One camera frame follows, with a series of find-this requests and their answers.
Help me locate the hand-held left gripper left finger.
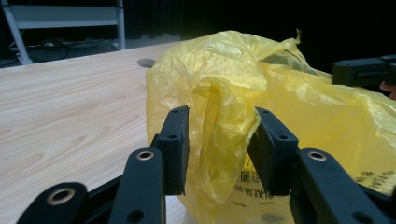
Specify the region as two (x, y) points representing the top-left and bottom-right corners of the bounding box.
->
(150, 105), (191, 196)

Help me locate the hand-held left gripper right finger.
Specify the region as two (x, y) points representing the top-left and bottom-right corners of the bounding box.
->
(247, 106), (300, 197)

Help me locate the yellow plastic bag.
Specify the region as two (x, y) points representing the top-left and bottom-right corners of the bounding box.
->
(145, 29), (396, 224)

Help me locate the white metal stand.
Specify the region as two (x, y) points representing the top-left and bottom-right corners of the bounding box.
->
(0, 0), (127, 65)

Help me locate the grey cable grommet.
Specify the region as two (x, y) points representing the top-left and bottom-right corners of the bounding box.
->
(136, 58), (157, 69)

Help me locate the black cable bundle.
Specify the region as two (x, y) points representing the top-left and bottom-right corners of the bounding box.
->
(8, 36), (116, 63)

